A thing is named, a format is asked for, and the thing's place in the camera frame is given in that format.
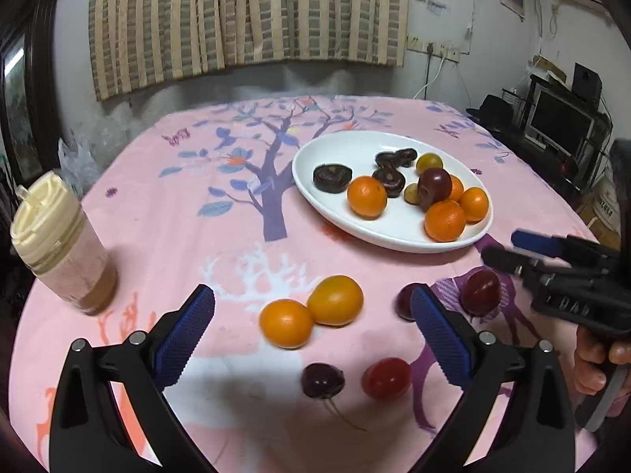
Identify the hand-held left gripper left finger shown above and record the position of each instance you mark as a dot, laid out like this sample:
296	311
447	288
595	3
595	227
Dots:
185	340

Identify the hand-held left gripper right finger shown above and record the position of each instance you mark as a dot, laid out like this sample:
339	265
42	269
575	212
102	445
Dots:
441	335

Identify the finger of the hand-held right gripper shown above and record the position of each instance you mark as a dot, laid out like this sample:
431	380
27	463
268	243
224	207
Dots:
507	258
535	241

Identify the small dark purple passion fruit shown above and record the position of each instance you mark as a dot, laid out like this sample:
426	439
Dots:
480	291

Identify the orange tangerine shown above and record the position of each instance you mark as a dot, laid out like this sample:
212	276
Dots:
367	197
445	220
475	203
457	189

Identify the red cherry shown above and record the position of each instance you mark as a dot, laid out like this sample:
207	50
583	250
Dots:
387	378

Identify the large purple passion fruit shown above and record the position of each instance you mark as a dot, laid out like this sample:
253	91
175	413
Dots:
435	187

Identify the small orange kumquat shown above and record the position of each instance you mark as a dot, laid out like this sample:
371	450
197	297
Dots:
335	300
286	323

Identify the tan longan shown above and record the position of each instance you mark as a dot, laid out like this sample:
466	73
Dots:
410	194

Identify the yellow round fruit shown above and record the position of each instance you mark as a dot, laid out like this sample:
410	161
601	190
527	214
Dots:
429	161

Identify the dark cherry with stem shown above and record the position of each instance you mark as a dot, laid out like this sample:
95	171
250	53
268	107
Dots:
323	380

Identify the dark brown water chestnut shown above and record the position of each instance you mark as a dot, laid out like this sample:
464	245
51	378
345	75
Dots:
409	156
333	177
387	158
389	181

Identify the white oval plate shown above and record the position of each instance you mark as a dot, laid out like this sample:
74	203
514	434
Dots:
355	145

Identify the person's right hand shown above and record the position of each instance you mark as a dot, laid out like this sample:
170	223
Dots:
589	357

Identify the black computer desk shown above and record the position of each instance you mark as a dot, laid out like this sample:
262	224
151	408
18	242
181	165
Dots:
547	167

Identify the computer monitor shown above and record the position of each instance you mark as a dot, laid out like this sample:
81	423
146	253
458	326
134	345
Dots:
559	118

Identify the black hat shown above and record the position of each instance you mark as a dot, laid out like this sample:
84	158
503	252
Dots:
493	108

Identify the glass jar with cream lid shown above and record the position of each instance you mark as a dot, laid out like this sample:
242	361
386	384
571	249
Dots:
64	256

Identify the black speaker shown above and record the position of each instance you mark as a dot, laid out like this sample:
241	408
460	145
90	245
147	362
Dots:
586	81

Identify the pink deer print tablecloth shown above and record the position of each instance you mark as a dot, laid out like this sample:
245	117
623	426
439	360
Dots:
197	167

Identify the clear plastic bag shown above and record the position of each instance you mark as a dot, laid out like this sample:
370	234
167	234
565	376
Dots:
79	162

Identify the striped beige curtain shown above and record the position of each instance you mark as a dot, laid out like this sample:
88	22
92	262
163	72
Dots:
222	15

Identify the white wall socket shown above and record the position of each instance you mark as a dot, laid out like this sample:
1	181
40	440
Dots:
416	43

